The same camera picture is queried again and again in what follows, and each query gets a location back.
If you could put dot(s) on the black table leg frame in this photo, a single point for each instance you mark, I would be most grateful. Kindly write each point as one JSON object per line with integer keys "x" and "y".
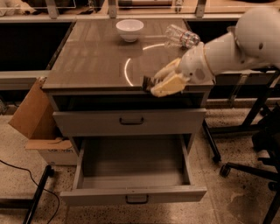
{"x": 247, "y": 126}

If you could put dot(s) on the brown cardboard flap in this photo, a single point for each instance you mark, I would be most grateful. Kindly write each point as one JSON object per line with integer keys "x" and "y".
{"x": 34, "y": 116}

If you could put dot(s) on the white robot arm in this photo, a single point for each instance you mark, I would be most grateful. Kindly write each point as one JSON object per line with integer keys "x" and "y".
{"x": 253, "y": 43}

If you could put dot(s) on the white cardboard box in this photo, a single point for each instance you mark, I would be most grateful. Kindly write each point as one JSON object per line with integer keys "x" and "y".
{"x": 54, "y": 152}

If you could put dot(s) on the white ceramic bowl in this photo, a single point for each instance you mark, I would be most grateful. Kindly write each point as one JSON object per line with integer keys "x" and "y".
{"x": 129, "y": 29}

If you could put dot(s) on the open lower drawer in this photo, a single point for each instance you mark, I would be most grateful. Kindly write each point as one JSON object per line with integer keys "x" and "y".
{"x": 133, "y": 170}

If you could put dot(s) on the dark rxbar chocolate wrapper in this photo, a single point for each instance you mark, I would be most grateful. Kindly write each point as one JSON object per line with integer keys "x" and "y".
{"x": 148, "y": 83}

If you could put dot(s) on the black stand leg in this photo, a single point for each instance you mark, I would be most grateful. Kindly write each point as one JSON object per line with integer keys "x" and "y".
{"x": 30, "y": 205}

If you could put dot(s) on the clear plastic water bottle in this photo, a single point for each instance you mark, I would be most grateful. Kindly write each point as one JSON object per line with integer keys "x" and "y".
{"x": 179, "y": 37}

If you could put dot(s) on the grey drawer cabinet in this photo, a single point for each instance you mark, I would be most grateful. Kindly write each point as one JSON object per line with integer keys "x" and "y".
{"x": 98, "y": 71}

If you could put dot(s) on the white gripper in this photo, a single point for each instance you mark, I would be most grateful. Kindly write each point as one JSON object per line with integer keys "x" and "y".
{"x": 193, "y": 66}

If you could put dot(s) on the closed upper drawer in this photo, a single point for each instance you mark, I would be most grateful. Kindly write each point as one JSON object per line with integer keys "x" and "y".
{"x": 129, "y": 122}

